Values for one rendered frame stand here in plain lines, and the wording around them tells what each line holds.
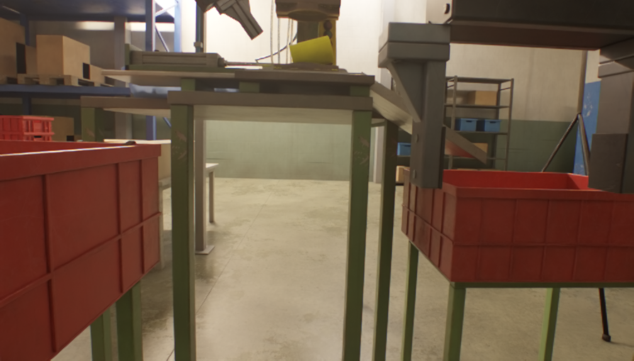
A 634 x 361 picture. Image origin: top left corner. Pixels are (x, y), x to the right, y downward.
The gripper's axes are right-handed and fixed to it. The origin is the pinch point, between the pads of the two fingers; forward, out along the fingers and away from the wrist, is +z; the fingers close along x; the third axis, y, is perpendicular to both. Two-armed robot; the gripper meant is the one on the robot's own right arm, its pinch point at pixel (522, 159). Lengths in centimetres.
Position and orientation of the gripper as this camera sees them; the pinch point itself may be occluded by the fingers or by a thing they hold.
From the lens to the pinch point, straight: 25.6
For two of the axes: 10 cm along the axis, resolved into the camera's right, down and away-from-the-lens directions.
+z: -0.3, 10.0, 0.9
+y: 0.1, 0.9, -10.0
